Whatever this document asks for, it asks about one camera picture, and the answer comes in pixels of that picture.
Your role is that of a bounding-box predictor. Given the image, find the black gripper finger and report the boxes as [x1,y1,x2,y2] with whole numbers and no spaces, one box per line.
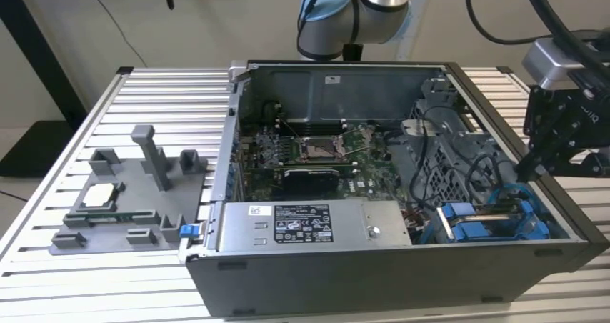
[517,86,549,179]
[537,122,582,176]

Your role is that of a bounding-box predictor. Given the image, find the hard disk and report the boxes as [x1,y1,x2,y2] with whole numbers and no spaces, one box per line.
[435,199,538,227]

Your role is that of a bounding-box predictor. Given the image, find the grey metal disk bay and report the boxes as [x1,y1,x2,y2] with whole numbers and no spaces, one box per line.
[386,78,571,244]

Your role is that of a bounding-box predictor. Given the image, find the green motherboard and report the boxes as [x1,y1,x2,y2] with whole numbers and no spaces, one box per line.
[235,121,415,204]

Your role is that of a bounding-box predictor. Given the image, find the CPU socket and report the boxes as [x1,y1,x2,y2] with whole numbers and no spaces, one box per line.
[298,135,347,162]

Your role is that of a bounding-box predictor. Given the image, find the black RAM slots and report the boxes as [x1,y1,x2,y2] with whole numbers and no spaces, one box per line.
[275,117,347,135]

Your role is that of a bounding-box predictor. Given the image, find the black graphics card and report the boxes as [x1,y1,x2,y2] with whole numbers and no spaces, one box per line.
[280,167,342,201]

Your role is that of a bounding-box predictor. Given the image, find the thin metal locking lever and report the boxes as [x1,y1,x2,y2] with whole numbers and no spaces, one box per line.
[280,118,302,139]

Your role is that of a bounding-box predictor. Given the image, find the open black PC case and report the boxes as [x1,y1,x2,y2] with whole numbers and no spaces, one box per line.
[183,59,610,319]

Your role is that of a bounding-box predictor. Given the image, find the silver power supply unit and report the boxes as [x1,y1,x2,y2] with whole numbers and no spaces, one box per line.
[215,200,414,252]

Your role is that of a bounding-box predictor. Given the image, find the grey parts rack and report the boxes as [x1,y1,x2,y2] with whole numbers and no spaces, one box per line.
[48,124,210,256]

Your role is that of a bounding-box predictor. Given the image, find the green RAM stick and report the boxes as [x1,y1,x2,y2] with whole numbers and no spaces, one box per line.
[88,212,144,222]

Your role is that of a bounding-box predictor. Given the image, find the silver CPU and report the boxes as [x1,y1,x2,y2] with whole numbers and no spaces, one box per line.
[79,184,120,208]

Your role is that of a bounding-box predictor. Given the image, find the black stand with base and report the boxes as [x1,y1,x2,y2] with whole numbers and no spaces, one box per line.
[0,0,90,178]

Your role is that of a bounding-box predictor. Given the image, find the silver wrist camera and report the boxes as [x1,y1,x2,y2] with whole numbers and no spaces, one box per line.
[522,39,590,90]

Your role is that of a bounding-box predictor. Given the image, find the black disk wire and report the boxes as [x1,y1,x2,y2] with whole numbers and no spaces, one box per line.
[465,151,509,196]

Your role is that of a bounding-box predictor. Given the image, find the light blue disk wire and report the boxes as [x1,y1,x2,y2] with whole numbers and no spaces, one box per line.
[485,182,531,210]

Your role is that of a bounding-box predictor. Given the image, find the long black wire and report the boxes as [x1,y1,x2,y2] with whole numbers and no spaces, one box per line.
[410,105,466,209]

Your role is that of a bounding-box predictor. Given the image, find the silver metal bracket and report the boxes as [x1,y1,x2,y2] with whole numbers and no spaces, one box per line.
[399,118,438,138]

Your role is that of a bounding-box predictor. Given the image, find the thick black cable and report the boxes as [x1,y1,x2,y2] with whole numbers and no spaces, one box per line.
[518,0,607,85]
[465,0,555,46]

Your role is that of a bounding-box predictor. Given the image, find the thin dark wall cable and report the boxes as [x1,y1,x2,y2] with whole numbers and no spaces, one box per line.
[83,0,150,67]

